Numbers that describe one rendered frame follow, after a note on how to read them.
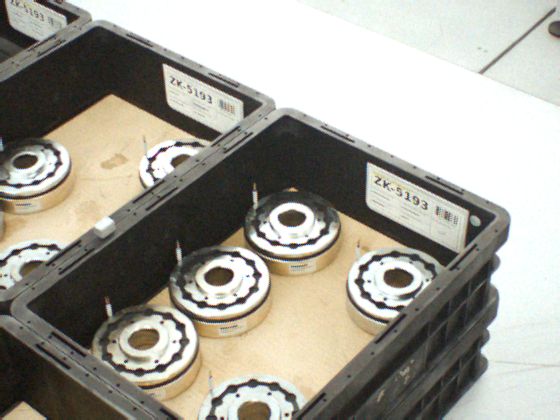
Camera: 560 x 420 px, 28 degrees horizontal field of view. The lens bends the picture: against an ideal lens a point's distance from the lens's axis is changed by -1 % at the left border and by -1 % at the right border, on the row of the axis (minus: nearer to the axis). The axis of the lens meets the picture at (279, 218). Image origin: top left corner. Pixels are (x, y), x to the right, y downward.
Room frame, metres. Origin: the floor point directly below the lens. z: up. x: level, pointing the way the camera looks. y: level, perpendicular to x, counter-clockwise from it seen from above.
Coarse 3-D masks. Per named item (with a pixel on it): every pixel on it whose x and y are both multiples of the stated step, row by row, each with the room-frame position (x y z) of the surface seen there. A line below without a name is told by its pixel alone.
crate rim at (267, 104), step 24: (96, 24) 1.19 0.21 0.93; (48, 48) 1.14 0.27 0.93; (144, 48) 1.14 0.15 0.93; (24, 72) 1.10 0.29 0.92; (192, 72) 1.08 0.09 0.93; (216, 72) 1.07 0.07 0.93; (240, 96) 1.03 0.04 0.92; (264, 96) 1.02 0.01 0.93; (216, 144) 0.94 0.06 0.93; (192, 168) 0.90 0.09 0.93; (144, 192) 0.87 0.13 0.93; (120, 216) 0.83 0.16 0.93; (48, 264) 0.77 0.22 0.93; (24, 288) 0.74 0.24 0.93; (0, 312) 0.72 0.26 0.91
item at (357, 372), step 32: (256, 128) 0.96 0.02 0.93; (320, 128) 0.96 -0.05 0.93; (224, 160) 0.92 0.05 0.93; (384, 160) 0.90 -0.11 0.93; (160, 192) 0.87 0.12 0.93; (448, 192) 0.85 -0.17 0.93; (128, 224) 0.82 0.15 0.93; (96, 256) 0.78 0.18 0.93; (480, 256) 0.76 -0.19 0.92; (32, 288) 0.74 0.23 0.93; (448, 288) 0.72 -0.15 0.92; (32, 320) 0.69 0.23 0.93; (416, 320) 0.68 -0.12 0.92; (64, 352) 0.66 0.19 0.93; (384, 352) 0.65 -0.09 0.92; (128, 384) 0.62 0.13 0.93; (352, 384) 0.61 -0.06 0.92; (160, 416) 0.58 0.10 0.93; (320, 416) 0.58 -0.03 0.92
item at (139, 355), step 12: (132, 324) 0.74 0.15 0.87; (144, 324) 0.74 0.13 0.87; (156, 324) 0.74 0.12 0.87; (120, 336) 0.73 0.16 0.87; (132, 336) 0.73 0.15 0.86; (168, 336) 0.73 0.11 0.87; (120, 348) 0.72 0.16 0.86; (132, 348) 0.71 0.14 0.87; (156, 348) 0.71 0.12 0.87; (144, 360) 0.70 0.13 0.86
